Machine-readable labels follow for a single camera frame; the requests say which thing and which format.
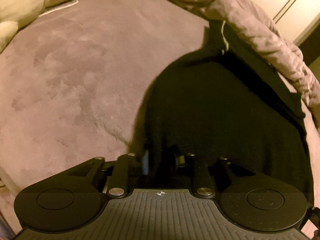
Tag white wardrobe doors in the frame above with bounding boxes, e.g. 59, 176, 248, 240
252, 0, 319, 46

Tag purple crumpled duvet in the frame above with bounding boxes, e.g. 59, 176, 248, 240
169, 0, 319, 125

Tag black knit sweater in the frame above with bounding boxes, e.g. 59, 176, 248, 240
129, 21, 314, 202

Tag purple bed sheet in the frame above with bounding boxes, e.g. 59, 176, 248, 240
0, 0, 320, 238

